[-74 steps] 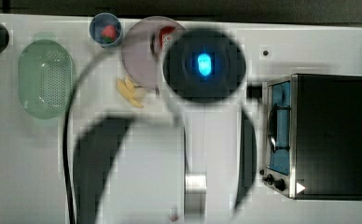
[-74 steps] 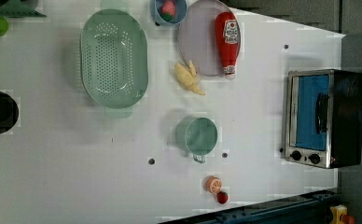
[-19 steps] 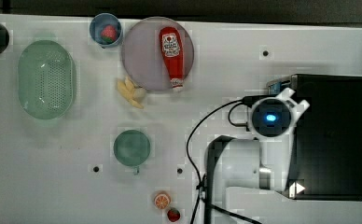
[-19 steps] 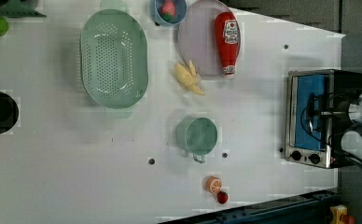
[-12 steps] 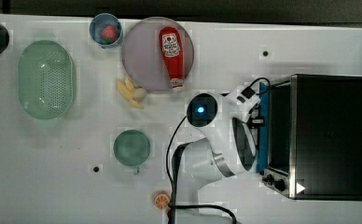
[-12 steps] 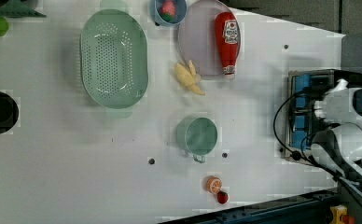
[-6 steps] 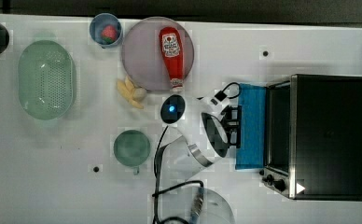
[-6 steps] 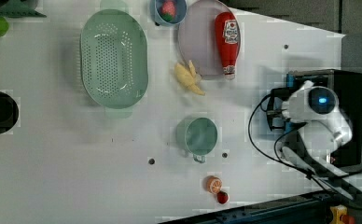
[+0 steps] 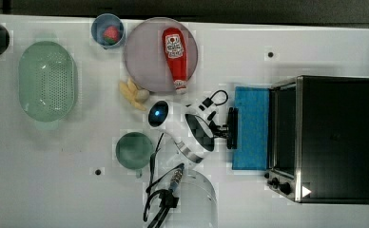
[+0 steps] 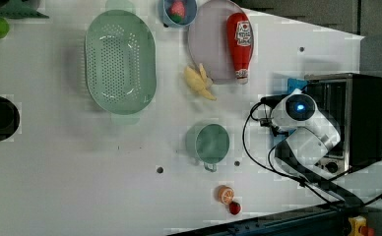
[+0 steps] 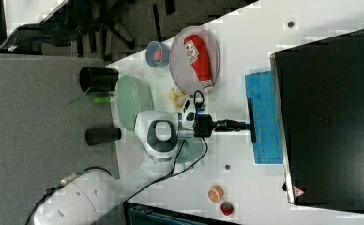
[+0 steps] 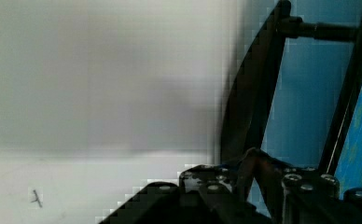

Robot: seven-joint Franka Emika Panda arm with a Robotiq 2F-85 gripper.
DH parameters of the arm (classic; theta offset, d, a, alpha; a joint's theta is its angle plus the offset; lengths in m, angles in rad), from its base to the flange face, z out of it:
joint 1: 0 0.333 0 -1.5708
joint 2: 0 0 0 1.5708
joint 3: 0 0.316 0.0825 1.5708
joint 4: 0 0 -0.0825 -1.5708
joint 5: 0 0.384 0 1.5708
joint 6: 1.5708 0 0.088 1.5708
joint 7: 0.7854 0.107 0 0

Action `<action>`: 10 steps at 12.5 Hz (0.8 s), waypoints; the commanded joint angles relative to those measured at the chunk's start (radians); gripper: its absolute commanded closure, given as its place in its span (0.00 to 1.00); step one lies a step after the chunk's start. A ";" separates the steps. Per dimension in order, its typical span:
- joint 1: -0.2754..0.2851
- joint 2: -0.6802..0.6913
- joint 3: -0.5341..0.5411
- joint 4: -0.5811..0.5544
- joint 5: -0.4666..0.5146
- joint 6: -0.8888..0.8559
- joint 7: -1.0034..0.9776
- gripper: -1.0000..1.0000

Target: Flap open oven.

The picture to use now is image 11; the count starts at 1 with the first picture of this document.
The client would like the black cylinder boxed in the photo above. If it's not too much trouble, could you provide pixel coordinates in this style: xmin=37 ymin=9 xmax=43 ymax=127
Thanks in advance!
xmin=79 ymin=67 xmax=119 ymax=92
xmin=85 ymin=127 xmax=122 ymax=146

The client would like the black cylinder upper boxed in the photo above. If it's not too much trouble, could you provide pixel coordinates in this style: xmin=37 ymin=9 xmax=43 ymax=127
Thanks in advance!
xmin=79 ymin=67 xmax=119 ymax=92

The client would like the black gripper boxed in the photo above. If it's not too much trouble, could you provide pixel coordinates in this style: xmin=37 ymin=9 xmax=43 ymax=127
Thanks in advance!
xmin=193 ymin=114 xmax=246 ymax=138

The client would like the strawberry toy on table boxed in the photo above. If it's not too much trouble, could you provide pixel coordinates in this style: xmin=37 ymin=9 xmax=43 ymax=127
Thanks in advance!
xmin=220 ymin=201 xmax=234 ymax=216

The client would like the orange slice toy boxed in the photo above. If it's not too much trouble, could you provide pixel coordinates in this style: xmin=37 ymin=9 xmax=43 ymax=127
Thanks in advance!
xmin=207 ymin=185 xmax=224 ymax=203

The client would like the black cylinder lower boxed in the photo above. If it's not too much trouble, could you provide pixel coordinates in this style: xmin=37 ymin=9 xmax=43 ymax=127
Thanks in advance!
xmin=85 ymin=127 xmax=122 ymax=146

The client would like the black office chair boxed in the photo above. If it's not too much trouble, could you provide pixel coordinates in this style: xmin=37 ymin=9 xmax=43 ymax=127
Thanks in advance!
xmin=0 ymin=0 xmax=178 ymax=60

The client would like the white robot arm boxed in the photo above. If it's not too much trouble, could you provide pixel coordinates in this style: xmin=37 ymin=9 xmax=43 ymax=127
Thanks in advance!
xmin=33 ymin=111 xmax=251 ymax=225

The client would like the grey round plate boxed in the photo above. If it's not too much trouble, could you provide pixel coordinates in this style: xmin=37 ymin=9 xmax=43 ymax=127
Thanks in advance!
xmin=169 ymin=26 xmax=220 ymax=95

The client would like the green mug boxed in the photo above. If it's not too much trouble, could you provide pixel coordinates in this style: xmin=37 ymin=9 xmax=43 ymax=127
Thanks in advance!
xmin=176 ymin=138 xmax=203 ymax=164

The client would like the red ketchup bottle toy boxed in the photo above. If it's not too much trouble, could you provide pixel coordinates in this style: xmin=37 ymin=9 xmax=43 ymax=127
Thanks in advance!
xmin=184 ymin=35 xmax=213 ymax=92

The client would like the green perforated colander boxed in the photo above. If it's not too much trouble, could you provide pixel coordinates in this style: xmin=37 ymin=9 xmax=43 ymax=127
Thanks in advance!
xmin=115 ymin=75 xmax=154 ymax=131

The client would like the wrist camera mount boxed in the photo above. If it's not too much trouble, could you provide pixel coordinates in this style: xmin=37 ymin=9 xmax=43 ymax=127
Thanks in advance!
xmin=181 ymin=97 xmax=205 ymax=122

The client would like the black toaster oven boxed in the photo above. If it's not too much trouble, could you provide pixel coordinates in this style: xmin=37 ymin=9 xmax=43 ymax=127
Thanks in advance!
xmin=244 ymin=25 xmax=364 ymax=214

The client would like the peeled banana toy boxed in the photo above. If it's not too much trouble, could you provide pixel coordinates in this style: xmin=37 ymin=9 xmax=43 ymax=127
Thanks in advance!
xmin=169 ymin=88 xmax=186 ymax=110

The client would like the strawberry toy in cup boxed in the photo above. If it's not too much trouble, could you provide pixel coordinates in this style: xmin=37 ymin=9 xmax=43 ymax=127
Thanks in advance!
xmin=154 ymin=49 xmax=162 ymax=62

